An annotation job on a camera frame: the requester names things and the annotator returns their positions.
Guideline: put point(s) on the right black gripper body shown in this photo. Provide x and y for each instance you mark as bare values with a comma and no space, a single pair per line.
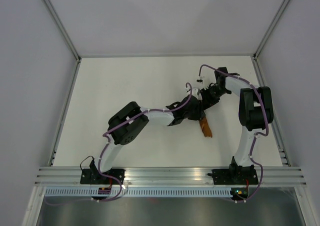
212,94

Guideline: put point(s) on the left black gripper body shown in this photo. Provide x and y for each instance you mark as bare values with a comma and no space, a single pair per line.
196,114

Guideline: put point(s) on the orange cloth napkin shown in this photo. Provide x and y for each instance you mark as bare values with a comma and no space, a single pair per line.
203,122

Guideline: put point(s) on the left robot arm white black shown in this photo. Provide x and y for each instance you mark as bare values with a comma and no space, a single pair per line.
128,123

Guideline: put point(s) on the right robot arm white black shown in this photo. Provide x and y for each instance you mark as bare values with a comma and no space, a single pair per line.
255,109

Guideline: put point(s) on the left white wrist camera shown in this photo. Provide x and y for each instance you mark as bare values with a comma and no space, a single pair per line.
193,91

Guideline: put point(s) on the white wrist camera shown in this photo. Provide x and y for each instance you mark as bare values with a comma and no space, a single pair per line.
193,91
203,82

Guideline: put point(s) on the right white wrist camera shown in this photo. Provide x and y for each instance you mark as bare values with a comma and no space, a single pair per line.
203,82

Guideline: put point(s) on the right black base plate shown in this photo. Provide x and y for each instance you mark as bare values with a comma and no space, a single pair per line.
228,178

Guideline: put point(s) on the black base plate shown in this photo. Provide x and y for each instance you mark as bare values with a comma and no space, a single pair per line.
115,177
228,178

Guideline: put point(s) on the rear aluminium frame bar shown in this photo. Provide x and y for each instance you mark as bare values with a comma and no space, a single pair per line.
166,55

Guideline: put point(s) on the right aluminium side rail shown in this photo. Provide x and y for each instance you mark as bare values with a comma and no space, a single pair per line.
275,124

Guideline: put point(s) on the aluminium side rail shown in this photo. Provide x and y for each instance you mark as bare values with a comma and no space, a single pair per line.
61,121
275,124

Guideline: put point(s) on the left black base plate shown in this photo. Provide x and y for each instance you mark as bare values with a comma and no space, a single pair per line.
115,177

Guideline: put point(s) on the white slotted cable duct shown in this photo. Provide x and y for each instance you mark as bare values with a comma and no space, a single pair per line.
159,192

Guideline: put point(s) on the right aluminium frame post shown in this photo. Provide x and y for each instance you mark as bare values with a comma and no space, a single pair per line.
274,22

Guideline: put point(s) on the aluminium frame post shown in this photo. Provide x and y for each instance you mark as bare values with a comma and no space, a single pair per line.
62,30
274,22

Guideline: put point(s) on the left aluminium side rail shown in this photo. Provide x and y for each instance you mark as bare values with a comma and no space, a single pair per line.
61,121

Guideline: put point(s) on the aluminium mounting rail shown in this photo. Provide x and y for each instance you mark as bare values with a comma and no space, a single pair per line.
273,176

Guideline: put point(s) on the left aluminium frame post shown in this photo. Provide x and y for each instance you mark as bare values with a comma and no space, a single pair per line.
62,30

